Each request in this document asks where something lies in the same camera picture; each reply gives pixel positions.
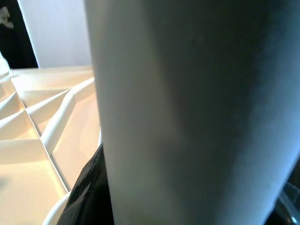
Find white plastic table top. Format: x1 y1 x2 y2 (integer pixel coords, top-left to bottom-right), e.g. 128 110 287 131
0 65 103 225

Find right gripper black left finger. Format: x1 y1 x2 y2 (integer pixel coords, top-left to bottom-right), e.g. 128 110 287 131
60 142 115 225

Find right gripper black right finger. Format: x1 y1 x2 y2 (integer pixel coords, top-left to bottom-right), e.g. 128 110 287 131
264 199 300 225

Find white plastic table leg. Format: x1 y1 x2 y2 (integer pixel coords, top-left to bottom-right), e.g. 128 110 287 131
84 0 300 225

